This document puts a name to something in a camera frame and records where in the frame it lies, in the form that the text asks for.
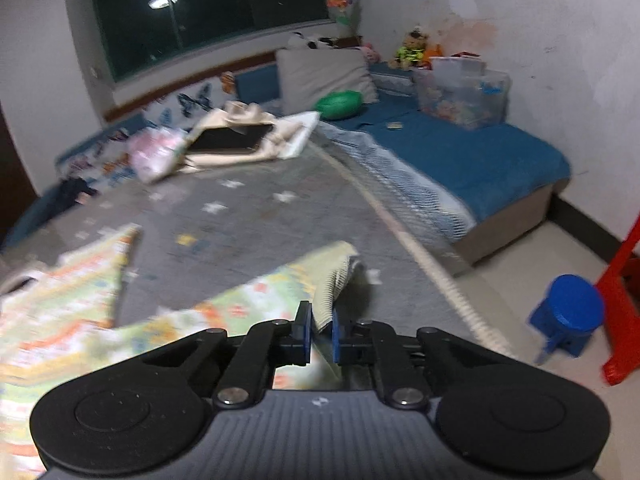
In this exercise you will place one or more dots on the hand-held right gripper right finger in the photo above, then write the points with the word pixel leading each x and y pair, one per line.
pixel 337 341

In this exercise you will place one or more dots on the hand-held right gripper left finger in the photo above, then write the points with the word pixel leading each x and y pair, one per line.
pixel 303 332

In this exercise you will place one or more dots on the green patterned child's top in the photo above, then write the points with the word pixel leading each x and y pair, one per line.
pixel 65 310

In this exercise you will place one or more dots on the grey star tablecloth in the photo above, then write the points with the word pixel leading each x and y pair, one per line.
pixel 240 195

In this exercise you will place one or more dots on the white folded cloth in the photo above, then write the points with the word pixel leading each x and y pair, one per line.
pixel 300 132

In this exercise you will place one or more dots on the blue corner sofa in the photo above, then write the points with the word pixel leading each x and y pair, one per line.
pixel 475 160

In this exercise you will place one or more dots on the cream cloth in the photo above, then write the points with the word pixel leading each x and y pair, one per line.
pixel 240 112

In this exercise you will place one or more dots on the green round cushion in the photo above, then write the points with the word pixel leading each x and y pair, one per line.
pixel 339 104

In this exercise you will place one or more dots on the pink tissue pack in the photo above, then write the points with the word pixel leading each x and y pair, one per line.
pixel 155 152

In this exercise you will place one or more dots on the blue plastic stool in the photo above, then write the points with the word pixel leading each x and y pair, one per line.
pixel 570 305

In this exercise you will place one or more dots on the grey pillow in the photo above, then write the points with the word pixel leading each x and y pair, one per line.
pixel 325 75

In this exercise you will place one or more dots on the butterfly print cushion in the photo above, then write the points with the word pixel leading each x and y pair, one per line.
pixel 185 102
pixel 100 160

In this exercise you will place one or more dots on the small orange toy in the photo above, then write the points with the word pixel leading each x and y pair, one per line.
pixel 228 82

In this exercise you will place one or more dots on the clear plastic storage box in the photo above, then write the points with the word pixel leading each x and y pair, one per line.
pixel 460 97

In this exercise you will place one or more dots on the pink plush toy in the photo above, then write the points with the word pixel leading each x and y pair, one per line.
pixel 370 53

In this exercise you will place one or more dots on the panda plush toy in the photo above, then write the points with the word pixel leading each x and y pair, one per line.
pixel 310 41

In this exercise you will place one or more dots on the red plastic chair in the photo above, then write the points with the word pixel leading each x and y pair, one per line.
pixel 625 280

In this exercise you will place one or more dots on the teddy bear in yellow vest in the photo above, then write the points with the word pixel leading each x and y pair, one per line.
pixel 411 50

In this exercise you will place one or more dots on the dark wooden door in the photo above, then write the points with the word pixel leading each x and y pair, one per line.
pixel 12 180

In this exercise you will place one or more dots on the dark glass window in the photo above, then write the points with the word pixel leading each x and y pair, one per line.
pixel 200 10

